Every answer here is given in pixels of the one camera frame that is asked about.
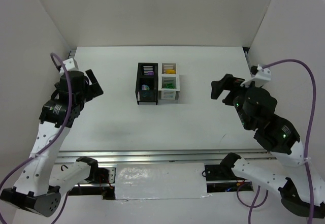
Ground teal curved lego brick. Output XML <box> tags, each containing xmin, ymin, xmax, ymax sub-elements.
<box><xmin>141</xmin><ymin>84</ymin><xmax>150</xmax><ymax>90</ymax></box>

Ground yellow lego brick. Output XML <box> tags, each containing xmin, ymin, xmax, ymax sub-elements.
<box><xmin>166</xmin><ymin>69</ymin><xmax>176</xmax><ymax>74</ymax></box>

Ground teal long lego brick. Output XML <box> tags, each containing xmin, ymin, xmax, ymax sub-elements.
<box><xmin>141</xmin><ymin>90</ymin><xmax>154</xmax><ymax>101</ymax></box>

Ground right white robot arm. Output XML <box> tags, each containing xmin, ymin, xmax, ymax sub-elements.
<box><xmin>211</xmin><ymin>74</ymin><xmax>324</xmax><ymax>219</ymax></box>

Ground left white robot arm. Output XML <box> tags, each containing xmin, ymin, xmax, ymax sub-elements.
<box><xmin>1</xmin><ymin>70</ymin><xmax>104</xmax><ymax>217</ymax></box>

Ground black slotted container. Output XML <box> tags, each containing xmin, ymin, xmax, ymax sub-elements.
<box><xmin>135</xmin><ymin>62</ymin><xmax>158</xmax><ymax>105</ymax></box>

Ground white slotted container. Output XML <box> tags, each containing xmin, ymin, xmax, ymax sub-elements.
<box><xmin>158</xmin><ymin>62</ymin><xmax>180</xmax><ymax>102</ymax></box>

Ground white tape covered plate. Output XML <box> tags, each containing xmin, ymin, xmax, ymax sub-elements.
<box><xmin>115</xmin><ymin>163</ymin><xmax>208</xmax><ymax>200</ymax></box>

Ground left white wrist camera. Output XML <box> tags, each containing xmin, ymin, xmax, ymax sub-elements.
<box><xmin>63</xmin><ymin>58</ymin><xmax>79</xmax><ymax>72</ymax></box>

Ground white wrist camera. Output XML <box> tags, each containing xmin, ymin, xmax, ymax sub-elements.
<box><xmin>241</xmin><ymin>65</ymin><xmax>271</xmax><ymax>88</ymax></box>
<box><xmin>63</xmin><ymin>58</ymin><xmax>79</xmax><ymax>72</ymax></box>

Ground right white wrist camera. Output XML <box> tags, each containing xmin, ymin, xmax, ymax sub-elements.
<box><xmin>241</xmin><ymin>65</ymin><xmax>271</xmax><ymax>88</ymax></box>

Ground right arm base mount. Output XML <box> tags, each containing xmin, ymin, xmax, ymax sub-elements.
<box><xmin>201</xmin><ymin>158</ymin><xmax>248</xmax><ymax>193</ymax></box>

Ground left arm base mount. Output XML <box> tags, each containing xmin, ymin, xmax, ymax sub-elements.
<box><xmin>69</xmin><ymin>167</ymin><xmax>116</xmax><ymax>200</ymax></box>

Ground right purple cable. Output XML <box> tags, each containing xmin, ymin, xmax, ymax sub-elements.
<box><xmin>236</xmin><ymin>59</ymin><xmax>318</xmax><ymax>224</ymax></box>

